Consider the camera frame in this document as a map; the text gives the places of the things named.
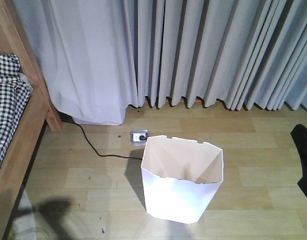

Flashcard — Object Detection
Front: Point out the white trash bin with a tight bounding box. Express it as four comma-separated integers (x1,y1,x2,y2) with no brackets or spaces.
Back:
141,135,224,224

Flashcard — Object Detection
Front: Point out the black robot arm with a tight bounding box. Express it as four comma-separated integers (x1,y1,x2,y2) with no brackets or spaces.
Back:
290,124,307,197

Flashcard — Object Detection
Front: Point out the silver floor power socket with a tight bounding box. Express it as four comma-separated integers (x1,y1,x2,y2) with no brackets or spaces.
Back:
130,129,150,146

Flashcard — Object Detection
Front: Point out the light grey curtain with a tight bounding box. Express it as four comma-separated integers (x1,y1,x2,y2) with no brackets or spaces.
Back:
14,0,307,125

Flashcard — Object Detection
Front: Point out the black white checkered bedding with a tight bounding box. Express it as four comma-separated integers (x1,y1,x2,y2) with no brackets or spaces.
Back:
0,54,32,169

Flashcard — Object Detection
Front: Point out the black power cord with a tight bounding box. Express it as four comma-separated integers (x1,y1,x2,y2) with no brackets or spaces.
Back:
60,113,148,160

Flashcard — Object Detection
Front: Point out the wooden bed frame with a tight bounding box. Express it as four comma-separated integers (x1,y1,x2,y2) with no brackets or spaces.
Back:
0,0,63,240

